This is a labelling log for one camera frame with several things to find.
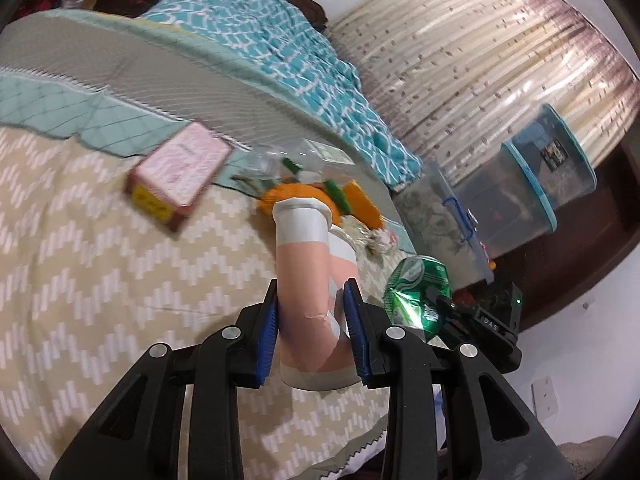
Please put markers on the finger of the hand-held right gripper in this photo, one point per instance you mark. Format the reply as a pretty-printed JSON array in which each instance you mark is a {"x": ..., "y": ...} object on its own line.
[{"x": 452, "y": 306}]

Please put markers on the crushed green can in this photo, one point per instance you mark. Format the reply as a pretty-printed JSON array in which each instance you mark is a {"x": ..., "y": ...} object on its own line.
[{"x": 415, "y": 285}]

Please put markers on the teal patterned quilt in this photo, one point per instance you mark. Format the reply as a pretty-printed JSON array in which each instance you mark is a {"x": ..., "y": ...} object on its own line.
[{"x": 280, "y": 50}]

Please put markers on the pink cardboard box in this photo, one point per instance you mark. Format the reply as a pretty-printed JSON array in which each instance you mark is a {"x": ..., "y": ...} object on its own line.
[{"x": 180, "y": 165}]

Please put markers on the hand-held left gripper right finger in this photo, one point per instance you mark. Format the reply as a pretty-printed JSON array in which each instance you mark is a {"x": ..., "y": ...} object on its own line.
[{"x": 356, "y": 331}]

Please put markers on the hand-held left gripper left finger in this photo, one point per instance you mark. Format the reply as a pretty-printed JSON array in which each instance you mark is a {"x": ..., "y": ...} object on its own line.
[{"x": 265, "y": 331}]

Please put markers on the dark wooden wardrobe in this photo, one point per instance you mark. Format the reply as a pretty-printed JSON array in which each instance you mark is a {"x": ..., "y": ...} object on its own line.
[{"x": 585, "y": 250}]

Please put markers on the pink and white paper cup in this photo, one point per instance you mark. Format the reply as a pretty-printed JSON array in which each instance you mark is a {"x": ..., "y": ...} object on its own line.
[
  {"x": 345, "y": 265},
  {"x": 302, "y": 260}
]

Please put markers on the white wall socket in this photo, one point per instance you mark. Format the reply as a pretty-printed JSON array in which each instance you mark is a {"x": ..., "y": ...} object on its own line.
[{"x": 544, "y": 396}]

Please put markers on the beige patterned curtain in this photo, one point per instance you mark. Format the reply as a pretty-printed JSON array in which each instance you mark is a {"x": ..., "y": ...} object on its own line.
[{"x": 475, "y": 60}]

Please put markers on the clear plastic packaging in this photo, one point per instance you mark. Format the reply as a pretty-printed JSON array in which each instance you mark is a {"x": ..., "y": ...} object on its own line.
[{"x": 312, "y": 152}]

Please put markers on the clear bin teal rim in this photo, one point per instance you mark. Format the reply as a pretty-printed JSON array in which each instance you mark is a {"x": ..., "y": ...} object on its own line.
[
  {"x": 505, "y": 200},
  {"x": 555, "y": 155}
]

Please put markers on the white tissue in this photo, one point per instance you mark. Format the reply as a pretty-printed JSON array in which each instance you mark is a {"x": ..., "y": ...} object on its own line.
[{"x": 377, "y": 241}]

